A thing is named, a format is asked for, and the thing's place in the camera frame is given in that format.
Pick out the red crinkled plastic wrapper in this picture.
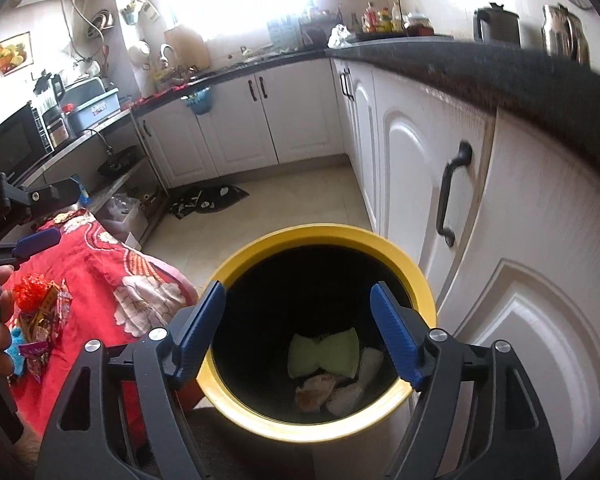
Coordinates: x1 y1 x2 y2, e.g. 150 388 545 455
12 273 52 314

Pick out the red sauce bottle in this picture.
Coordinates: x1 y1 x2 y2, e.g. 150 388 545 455
362 1 377 34

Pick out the black floor mat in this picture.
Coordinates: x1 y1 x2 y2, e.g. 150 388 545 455
169 184 249 220

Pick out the crumpled white paper in bin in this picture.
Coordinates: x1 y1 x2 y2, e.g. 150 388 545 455
294 348 385 418

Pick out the person's left hand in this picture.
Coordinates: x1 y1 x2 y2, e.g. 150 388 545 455
0 266 15 377

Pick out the blender with black lid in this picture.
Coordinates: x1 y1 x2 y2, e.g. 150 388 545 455
33 70 71 150

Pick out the black granite countertop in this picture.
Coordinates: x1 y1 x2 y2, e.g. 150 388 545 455
132 37 600 175

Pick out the black microwave oven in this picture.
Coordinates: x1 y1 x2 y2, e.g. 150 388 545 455
0 101 53 184

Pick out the white plastic bag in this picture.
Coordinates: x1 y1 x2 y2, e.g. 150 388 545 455
327 24 356 49

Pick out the fruit picture on wall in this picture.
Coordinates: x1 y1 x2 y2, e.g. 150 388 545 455
0 32 33 75

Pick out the green sponge cloth in bin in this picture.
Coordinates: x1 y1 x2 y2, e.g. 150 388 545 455
287 328 361 378

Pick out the purple snack wrapper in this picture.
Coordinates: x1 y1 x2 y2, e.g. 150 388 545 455
18 340 50 382

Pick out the black cabinet door handle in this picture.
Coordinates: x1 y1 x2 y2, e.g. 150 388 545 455
436 140 474 248

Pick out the yellow snack wrapper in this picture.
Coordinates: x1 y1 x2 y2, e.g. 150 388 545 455
19 281 72 344

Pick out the blue plastic storage box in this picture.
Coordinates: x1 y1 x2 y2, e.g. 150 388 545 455
67 88 120 134

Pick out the glass jar with red contents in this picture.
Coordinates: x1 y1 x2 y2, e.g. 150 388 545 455
405 11 434 37

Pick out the dark electric kettle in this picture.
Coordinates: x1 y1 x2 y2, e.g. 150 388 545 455
474 2 520 47

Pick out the blue knitted cloth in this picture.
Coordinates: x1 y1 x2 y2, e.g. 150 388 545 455
6 326 27 377

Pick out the red floral table cloth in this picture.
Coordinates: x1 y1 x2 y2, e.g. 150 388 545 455
6 209 198 441

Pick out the blue hanging basket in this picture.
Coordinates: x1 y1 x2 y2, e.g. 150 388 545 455
181 87 213 116

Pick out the steel thermos jug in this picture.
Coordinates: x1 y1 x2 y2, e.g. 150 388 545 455
541 3 591 66

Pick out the yellow round trash bin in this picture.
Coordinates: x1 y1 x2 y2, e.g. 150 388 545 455
194 223 438 444

